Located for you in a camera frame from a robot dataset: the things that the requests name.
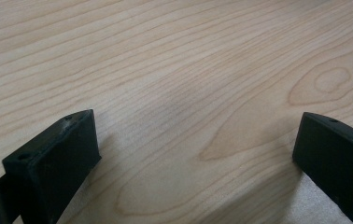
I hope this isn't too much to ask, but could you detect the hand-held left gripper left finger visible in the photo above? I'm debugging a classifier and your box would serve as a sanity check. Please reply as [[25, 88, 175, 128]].
[[2, 108, 102, 224]]

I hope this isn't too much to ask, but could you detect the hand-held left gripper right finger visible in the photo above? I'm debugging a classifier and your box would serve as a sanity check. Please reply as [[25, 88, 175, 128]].
[[291, 111, 353, 224]]

